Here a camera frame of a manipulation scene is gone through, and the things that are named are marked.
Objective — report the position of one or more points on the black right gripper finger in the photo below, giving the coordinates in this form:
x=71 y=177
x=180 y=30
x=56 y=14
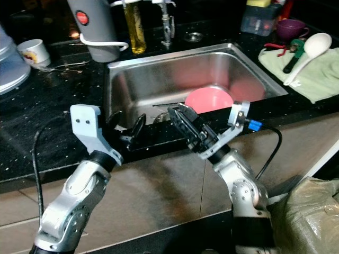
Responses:
x=190 y=117
x=181 y=123

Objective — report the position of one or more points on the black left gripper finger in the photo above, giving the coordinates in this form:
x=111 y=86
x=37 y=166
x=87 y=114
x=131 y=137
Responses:
x=121 y=121
x=138 y=128

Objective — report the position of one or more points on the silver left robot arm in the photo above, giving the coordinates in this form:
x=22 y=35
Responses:
x=69 y=211

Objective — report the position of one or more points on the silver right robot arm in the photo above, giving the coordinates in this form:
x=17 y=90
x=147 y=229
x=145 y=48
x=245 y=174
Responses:
x=243 y=190

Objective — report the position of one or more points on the steel bowl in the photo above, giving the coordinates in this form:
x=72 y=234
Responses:
x=161 y=118

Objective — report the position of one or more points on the pink bowl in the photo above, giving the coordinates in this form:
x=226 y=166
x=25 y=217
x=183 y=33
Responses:
x=209 y=99

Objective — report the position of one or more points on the stainless steel sink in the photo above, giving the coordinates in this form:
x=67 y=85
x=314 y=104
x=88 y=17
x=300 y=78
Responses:
x=153 y=79

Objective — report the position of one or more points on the round steel sink strainer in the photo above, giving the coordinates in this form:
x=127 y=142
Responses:
x=193 y=37

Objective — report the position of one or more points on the yellow oil bottle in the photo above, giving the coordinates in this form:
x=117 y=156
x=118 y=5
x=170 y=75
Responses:
x=135 y=34

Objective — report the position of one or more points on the chrome faucet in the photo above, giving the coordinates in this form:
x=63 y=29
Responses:
x=168 y=29

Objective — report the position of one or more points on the thin steel cutlery piece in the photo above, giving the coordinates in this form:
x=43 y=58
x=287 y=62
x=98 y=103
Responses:
x=47 y=67

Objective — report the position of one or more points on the grey electric kettle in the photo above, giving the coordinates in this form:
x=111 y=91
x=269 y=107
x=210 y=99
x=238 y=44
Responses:
x=98 y=32

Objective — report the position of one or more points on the red peeler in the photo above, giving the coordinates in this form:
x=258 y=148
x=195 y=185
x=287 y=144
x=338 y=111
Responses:
x=273 y=46

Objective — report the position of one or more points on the white printed cup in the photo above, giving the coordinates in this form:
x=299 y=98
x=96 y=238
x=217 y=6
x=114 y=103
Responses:
x=34 y=52

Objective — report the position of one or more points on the clear plastic container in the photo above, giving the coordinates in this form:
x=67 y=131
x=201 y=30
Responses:
x=259 y=24

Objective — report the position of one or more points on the purple cup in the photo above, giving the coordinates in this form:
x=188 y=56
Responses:
x=288 y=29

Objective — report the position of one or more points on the yellow green sponge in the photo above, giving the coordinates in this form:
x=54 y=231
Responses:
x=259 y=3

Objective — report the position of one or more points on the light green cloth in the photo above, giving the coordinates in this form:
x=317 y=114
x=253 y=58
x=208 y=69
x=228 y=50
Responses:
x=323 y=76

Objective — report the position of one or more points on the red plastic object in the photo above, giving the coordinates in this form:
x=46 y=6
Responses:
x=284 y=8

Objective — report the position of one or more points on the white plastic ladle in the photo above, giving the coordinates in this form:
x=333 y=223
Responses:
x=318 y=43

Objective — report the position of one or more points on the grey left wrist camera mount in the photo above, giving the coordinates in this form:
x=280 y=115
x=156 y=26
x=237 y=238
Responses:
x=87 y=129

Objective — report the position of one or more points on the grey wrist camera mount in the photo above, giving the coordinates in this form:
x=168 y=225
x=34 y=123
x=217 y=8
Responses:
x=239 y=114
x=87 y=129

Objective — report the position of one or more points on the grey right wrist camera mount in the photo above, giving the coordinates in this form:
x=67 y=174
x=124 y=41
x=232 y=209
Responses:
x=239 y=114

